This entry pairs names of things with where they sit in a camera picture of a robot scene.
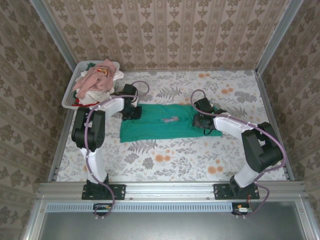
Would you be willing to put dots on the dark green garment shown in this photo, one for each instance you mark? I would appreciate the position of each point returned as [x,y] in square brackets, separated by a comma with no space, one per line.
[90,65]

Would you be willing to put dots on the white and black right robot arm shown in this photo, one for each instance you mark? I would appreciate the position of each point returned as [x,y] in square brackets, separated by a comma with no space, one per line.
[230,123]

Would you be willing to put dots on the green printed t-shirt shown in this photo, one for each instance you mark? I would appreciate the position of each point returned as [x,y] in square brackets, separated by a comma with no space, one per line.
[150,130]

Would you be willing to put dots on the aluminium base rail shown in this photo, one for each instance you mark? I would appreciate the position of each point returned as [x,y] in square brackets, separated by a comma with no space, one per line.
[170,191]

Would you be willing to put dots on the grey metal panel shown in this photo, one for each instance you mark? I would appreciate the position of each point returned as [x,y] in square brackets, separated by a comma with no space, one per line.
[162,227]

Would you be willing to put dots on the red garment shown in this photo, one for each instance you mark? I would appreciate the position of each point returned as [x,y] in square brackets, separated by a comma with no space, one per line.
[78,101]

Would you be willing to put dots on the white plastic laundry basket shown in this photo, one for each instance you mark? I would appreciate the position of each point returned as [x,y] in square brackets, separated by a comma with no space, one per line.
[67,100]

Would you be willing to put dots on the pink crumpled garment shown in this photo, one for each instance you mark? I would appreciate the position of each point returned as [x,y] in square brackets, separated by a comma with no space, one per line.
[95,80]

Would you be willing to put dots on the small black connector board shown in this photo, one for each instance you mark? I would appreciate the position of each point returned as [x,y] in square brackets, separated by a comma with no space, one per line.
[242,208]
[103,207]

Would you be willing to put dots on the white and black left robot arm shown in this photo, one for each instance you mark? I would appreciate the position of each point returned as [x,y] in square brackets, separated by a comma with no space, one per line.
[95,165]

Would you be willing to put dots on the aluminium table side rail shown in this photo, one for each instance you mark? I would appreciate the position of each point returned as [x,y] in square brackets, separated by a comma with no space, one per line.
[270,112]

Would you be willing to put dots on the aluminium frame post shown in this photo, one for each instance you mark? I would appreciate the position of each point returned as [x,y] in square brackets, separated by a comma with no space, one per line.
[278,35]
[53,32]

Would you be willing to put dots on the floral tablecloth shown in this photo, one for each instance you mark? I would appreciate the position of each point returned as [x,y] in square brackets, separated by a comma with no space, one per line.
[175,162]

